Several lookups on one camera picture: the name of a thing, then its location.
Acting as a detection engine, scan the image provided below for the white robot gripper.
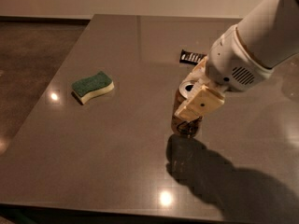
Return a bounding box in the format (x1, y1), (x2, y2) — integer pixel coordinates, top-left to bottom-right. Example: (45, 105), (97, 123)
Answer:
(175, 25), (274, 121)

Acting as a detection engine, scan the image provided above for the black rxbar chocolate wrapper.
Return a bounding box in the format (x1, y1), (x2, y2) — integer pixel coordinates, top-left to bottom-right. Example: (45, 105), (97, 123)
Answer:
(179, 49), (205, 65)

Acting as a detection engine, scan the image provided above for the green and yellow sponge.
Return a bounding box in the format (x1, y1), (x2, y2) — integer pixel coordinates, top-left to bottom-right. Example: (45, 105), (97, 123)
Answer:
(72, 71), (114, 105)

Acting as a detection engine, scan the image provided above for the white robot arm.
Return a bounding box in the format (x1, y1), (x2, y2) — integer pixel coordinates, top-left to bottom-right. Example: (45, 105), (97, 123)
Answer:
(174, 0), (299, 122)

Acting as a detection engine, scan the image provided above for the orange soda can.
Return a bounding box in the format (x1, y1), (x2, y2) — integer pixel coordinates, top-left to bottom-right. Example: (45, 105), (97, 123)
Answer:
(171, 81), (203, 138)

